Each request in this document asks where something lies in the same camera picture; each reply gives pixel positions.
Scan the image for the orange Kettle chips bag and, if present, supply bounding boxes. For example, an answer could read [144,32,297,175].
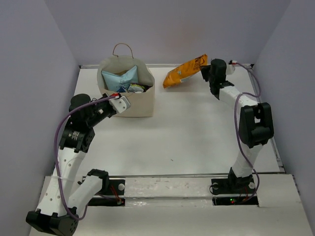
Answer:
[162,54,208,89]

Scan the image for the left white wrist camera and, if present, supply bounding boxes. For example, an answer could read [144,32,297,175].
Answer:
[109,96,131,114]

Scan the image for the blue potato chips bag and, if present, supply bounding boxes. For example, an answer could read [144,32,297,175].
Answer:
[117,86,129,93]

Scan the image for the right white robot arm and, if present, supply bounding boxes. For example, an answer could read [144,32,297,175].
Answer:
[201,59,274,195]

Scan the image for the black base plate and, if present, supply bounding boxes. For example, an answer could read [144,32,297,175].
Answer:
[209,177,259,206]
[88,179,126,207]

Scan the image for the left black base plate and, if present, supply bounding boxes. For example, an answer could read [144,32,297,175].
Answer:
[88,179,126,207]

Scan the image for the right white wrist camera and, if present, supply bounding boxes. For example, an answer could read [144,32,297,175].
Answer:
[226,60,237,75]

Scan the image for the light blue brown snack bag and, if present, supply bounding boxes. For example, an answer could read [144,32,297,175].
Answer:
[101,65,138,91]

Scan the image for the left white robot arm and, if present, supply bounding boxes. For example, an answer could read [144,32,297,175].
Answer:
[26,93,130,236]

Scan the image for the beige paper bag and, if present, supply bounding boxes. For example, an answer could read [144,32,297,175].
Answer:
[96,54,155,118]

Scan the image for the purple snack bag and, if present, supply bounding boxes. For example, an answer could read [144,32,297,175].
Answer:
[127,83,150,93]

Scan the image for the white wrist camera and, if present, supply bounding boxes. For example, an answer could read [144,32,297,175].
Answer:
[226,60,237,75]
[109,96,131,114]

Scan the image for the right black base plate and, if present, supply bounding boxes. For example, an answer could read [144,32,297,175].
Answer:
[209,177,259,206]

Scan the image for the silver metal rail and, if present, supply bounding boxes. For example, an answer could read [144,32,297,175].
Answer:
[109,173,228,178]

